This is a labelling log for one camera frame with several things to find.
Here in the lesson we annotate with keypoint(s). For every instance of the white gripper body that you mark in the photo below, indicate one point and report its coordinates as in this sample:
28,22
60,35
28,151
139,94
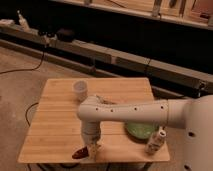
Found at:
93,148

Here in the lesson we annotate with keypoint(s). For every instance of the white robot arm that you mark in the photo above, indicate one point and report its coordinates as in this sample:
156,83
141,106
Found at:
195,116

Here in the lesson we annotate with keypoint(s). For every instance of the wooden table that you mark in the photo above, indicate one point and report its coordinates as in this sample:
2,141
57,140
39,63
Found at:
54,133

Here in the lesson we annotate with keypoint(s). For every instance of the brown rectangular block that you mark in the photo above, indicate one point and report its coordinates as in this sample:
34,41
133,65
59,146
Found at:
106,101

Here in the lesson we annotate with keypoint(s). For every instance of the green bowl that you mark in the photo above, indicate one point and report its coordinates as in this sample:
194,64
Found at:
140,131

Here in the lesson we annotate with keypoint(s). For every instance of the small white bottle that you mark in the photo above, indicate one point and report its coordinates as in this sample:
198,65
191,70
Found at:
155,142

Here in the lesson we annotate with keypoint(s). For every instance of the translucent plastic cup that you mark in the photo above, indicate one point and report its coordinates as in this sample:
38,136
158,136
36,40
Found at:
80,90

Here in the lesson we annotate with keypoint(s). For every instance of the black device on ledge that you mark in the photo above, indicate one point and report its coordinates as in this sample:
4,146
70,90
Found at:
65,35

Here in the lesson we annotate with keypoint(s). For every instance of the white spray bottle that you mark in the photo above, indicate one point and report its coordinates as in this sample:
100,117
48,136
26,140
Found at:
23,22

